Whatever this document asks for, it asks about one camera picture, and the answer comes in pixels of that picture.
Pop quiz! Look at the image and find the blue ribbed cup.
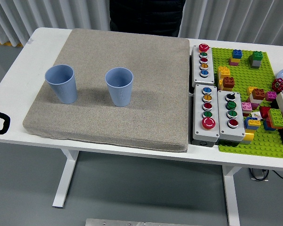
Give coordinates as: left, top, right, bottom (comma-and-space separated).
45, 65, 78, 105
105, 67, 134, 108

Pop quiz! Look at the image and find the grey-brown mat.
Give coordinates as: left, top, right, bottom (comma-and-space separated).
22, 28, 191, 153

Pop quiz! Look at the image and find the grey five-button control box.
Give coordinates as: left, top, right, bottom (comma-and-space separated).
191, 44, 215, 87
193, 84, 220, 142

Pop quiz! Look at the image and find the grey four-button control box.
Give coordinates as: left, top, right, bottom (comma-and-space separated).
216, 89, 246, 142

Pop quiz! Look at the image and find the large yellow toy brick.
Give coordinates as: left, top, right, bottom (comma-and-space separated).
217, 66, 231, 80

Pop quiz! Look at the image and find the brown toy brick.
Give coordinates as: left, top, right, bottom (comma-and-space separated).
222, 77, 235, 91
251, 88, 266, 101

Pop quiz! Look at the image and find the person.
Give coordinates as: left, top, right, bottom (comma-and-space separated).
108, 0, 186, 38

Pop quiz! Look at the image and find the white table leg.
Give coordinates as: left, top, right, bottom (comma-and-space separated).
221, 164, 241, 226
52, 148, 80, 209

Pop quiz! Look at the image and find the green brick baseplate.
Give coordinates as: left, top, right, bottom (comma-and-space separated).
211, 47, 283, 159

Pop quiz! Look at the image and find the blue and yellow brick stack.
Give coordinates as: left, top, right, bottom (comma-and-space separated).
244, 117, 261, 131

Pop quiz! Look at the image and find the clear yellow toy brick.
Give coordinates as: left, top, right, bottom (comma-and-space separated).
240, 131, 255, 145

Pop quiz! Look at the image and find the white and pink brick stack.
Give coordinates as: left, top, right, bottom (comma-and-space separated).
249, 94, 262, 110

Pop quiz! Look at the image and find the red toy brick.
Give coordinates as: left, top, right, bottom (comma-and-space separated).
259, 106, 272, 119

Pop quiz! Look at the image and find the grey toy brick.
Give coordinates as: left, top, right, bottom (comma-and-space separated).
248, 56, 261, 70

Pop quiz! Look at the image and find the green toy brick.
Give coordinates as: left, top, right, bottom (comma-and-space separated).
251, 51, 264, 61

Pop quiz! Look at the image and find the magenta toy brick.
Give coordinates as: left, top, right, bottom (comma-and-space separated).
265, 91, 277, 102

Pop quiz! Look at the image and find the green topped brick stack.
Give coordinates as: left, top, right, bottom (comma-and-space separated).
263, 108, 283, 131

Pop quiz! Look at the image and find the white curtain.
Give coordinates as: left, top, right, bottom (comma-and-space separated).
0, 0, 283, 48

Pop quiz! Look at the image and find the yellow floor tape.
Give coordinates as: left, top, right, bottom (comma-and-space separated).
0, 40, 24, 47

